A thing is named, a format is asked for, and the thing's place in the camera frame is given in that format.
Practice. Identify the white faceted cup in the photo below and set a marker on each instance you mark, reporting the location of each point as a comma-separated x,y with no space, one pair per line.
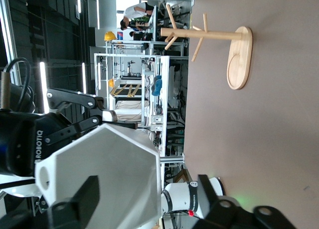
112,164

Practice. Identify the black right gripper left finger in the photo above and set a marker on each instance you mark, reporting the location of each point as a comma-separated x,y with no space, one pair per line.
74,209

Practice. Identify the grey background robot arm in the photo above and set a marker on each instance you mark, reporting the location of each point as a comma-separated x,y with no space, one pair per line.
130,68

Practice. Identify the yellow hard hat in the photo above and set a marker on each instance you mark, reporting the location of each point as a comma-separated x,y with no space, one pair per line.
111,83
110,36

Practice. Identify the aluminium overhead frame beam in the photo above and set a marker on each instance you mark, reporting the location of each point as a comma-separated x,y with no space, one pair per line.
7,27

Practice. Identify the wooden cup rack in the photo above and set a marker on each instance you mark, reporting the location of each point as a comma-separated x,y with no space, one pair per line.
239,59

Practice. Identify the brown table cover sheet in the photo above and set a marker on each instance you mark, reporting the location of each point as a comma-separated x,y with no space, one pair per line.
274,139

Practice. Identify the white ceiling light strip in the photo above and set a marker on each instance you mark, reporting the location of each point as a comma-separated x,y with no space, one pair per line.
84,78
44,84
98,14
79,3

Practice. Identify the red and blue sign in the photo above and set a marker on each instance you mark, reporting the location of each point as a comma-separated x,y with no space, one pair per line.
120,36

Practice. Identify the person in white shirt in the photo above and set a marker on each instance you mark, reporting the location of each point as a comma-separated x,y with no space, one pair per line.
134,12

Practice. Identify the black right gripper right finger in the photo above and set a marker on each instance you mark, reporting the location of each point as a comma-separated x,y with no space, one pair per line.
224,216

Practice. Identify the white framed workcell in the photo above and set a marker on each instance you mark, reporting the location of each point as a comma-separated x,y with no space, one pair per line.
164,101

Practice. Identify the blue fabric bundle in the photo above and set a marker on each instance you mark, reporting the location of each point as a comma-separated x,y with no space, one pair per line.
157,86

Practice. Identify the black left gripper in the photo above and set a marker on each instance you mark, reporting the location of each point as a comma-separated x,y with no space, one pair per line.
20,144

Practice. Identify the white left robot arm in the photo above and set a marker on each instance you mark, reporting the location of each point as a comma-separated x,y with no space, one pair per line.
178,196

